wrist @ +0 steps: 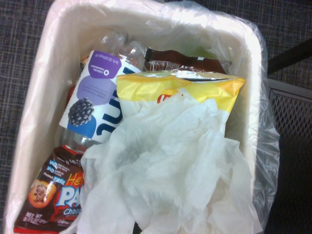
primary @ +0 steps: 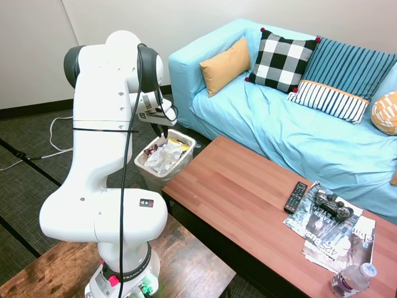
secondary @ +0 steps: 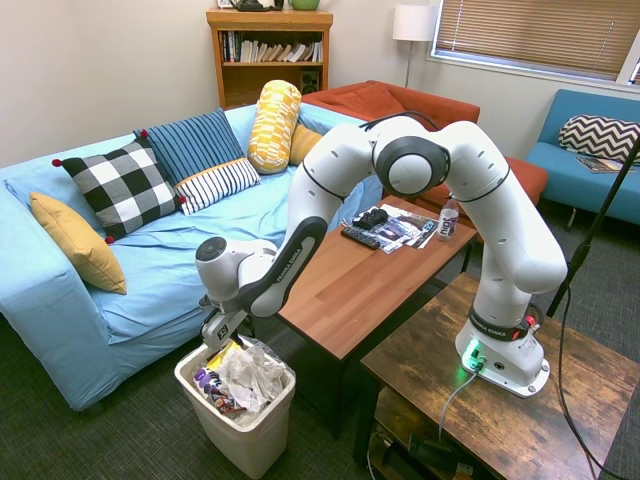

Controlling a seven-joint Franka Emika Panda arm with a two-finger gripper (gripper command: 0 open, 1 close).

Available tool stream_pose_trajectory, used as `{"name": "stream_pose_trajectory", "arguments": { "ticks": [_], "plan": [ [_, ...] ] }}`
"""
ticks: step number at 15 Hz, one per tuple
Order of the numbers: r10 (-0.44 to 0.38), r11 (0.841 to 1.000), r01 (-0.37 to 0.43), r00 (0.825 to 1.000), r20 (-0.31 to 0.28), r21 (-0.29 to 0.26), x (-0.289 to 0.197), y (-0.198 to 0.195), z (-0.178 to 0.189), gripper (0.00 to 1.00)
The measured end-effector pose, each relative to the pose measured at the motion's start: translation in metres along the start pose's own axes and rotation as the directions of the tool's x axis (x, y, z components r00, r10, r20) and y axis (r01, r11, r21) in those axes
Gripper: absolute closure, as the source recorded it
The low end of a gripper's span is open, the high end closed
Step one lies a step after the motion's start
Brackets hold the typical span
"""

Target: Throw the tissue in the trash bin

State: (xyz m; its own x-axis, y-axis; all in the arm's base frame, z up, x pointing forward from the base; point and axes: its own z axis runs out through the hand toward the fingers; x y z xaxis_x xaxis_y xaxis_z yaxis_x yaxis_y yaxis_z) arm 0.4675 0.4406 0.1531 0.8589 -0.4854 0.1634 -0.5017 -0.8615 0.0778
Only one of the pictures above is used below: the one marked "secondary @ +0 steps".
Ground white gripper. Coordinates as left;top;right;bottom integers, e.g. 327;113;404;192
199;298;250;362

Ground white tissue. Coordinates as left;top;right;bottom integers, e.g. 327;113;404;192
218;344;289;412

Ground beige plastic trash bin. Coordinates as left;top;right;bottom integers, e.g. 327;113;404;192
173;335;297;480

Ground yellow snack wrapper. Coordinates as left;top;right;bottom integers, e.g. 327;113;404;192
206;341;242;372

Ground purple snack wrapper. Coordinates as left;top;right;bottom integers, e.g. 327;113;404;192
193;367;241;415

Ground light blue sofa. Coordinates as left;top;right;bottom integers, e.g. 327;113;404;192
0;102;387;413

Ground wooden coffee table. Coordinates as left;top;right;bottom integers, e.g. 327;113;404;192
276;193;480;442

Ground white navy striped pillow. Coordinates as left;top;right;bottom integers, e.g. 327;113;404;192
173;156;262;217

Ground black remote control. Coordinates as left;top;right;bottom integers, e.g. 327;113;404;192
340;225;382;251

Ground mustard yellow square pillow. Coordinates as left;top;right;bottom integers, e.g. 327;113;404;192
28;191;128;297

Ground black game controller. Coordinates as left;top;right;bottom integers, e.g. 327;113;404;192
351;209;390;232

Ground black white checked pillow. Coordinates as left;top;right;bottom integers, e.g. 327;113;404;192
51;129;188;246

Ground blue striped pillow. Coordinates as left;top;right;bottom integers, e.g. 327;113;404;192
133;107;247;188

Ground small mustard pillow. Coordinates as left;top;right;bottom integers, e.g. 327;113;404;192
288;123;324;167

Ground glossy magazine pile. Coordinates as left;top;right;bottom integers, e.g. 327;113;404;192
366;201;437;254

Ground black power strip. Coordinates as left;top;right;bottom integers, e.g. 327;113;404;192
367;429;484;480

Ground yellow patterned bolster pillow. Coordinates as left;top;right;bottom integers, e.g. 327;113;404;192
246;79;303;176

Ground clear plastic drink bottle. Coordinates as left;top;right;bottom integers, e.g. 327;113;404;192
436;196;462;244

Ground wooden bookshelf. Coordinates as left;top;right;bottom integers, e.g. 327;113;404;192
205;7;335;111

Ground rustic brown side table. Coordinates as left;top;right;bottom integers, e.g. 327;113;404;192
351;271;640;480

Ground dark upright books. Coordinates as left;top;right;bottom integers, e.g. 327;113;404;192
221;30;242;64

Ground leaning pale paperback books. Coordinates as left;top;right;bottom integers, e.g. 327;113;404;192
240;39;325;64

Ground orange sofa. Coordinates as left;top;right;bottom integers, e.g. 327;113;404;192
301;79;551;217

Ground black white shelf ornament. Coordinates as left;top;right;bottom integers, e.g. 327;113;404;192
218;0;285;13

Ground white shade floor lamp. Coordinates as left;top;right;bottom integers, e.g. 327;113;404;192
391;4;434;90

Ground teal blue couch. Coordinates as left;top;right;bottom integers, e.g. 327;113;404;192
525;88;640;227

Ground magazine with dark cover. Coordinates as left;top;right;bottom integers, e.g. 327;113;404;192
574;155;637;176

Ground black white chevron pillow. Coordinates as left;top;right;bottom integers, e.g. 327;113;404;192
558;113;640;167

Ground brown window blinds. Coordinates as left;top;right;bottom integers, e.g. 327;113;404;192
431;0;640;84

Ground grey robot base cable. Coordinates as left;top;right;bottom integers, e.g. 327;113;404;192
437;370;482;442

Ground black hanging cable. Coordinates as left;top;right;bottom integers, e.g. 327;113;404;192
556;283;624;480

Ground black camera stand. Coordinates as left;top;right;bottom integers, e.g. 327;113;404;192
546;133;640;319

